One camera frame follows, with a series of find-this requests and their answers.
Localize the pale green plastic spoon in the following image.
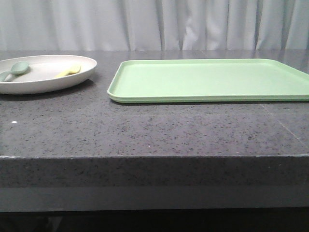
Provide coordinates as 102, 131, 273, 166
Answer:
0, 61, 29, 82

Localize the white round plate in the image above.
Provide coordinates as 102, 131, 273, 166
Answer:
0, 55, 97, 95

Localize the light green serving tray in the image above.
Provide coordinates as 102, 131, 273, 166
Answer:
107, 58, 309, 103

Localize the grey pleated curtain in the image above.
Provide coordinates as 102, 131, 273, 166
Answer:
0, 0, 309, 51

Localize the yellow plastic fork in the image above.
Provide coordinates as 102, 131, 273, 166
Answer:
55, 64, 81, 78

